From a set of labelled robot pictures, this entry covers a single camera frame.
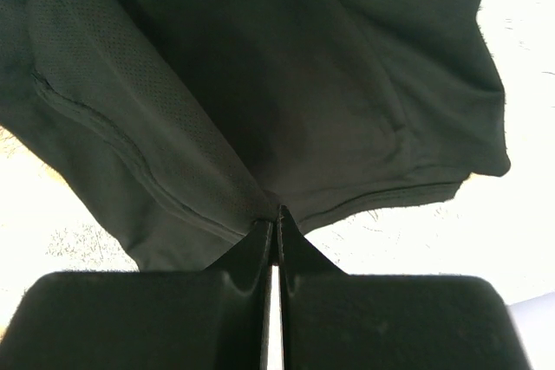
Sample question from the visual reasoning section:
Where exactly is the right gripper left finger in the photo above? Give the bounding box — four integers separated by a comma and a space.
1, 222, 274, 369

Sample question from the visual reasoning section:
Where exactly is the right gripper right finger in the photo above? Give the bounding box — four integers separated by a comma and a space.
276, 207, 530, 370

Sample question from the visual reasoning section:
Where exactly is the floral table cloth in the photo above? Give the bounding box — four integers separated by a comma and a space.
1, 0, 554, 319

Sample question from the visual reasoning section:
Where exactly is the black t-shirt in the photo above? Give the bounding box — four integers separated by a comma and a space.
1, 0, 510, 270

